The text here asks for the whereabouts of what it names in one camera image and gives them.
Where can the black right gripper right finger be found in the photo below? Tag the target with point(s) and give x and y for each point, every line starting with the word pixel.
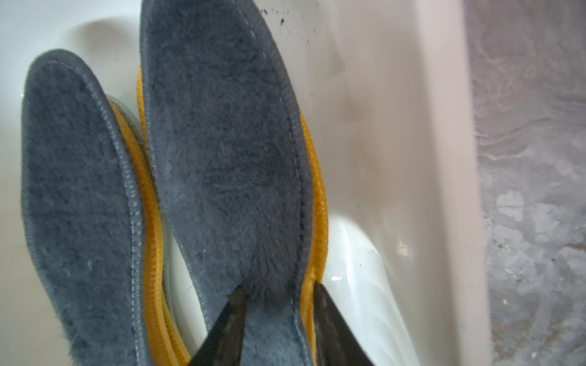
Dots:
pixel 336 344

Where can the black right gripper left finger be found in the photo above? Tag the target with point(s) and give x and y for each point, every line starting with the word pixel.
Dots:
pixel 223 344

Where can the yellow fuzzy insole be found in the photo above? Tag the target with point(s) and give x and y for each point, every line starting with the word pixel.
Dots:
pixel 319 233
pixel 165 342

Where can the dark grey insole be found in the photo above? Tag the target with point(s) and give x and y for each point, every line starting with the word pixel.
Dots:
pixel 230 165
pixel 82 212

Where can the white textured insole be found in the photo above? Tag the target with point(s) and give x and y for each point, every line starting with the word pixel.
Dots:
pixel 131 120

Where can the white plastic storage box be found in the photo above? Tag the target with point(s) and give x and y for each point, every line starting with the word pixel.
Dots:
pixel 385 92

